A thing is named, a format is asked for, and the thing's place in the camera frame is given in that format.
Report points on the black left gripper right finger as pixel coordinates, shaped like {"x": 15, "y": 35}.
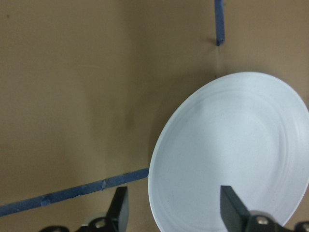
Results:
{"x": 234, "y": 213}

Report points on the light blue round plate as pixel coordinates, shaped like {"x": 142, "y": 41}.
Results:
{"x": 246, "y": 130}

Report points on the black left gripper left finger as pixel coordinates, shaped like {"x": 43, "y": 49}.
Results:
{"x": 118, "y": 212}

